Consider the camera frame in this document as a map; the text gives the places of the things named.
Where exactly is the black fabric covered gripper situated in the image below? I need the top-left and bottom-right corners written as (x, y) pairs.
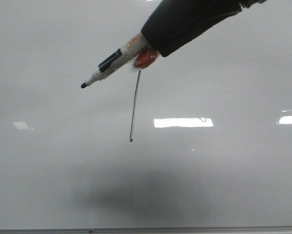
top-left (133, 0), bottom-right (244, 69)

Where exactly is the white black whiteboard marker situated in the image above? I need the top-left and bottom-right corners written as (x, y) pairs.
top-left (80, 32), bottom-right (150, 89)

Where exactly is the white glossy whiteboard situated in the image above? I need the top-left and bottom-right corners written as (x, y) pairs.
top-left (0, 0), bottom-right (292, 229)

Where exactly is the grey aluminium whiteboard frame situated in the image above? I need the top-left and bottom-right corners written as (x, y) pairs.
top-left (0, 225), bottom-right (292, 234)

